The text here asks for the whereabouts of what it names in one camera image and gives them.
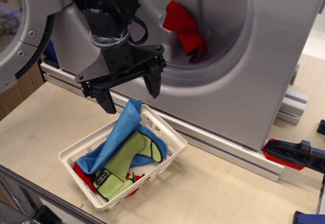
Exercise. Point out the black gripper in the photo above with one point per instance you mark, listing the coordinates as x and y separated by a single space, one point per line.
121 61

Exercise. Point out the red cloth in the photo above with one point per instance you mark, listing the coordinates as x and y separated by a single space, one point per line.
112 184
187 30

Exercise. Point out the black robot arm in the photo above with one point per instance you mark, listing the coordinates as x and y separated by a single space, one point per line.
120 35

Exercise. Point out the blue object behind machine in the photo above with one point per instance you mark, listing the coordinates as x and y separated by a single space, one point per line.
50 55

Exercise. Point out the grey toy washing machine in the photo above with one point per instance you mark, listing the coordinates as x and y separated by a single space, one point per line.
234 90

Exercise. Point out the round washing machine door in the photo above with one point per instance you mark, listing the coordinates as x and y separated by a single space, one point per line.
26 27

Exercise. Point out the blue cloth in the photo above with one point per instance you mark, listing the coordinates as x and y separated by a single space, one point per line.
127 123

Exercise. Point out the white plastic basket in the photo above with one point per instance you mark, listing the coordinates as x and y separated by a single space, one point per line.
176 145

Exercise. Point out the green cloth with black outline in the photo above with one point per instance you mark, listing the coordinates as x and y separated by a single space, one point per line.
135 146

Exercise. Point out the red cloth in basket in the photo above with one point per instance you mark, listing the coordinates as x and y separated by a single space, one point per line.
112 184

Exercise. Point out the red and black clamp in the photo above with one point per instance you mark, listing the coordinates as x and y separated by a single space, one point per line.
295 155

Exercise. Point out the black and blue clamp corner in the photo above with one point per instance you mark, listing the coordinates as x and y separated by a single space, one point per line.
302 218

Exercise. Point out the black block on frame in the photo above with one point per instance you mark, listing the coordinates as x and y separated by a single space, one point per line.
46 215

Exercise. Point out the grey metal table frame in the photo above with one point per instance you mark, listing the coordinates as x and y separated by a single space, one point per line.
21 199

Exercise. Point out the black bracket at right edge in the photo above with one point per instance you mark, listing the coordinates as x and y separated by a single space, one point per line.
321 127

